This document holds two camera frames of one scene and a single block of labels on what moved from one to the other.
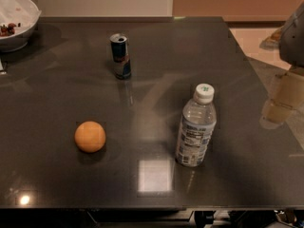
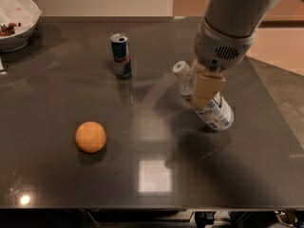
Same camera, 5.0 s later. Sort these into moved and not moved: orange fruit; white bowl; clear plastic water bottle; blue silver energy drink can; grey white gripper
Moved: clear plastic water bottle; grey white gripper
Not moved: blue silver energy drink can; orange fruit; white bowl
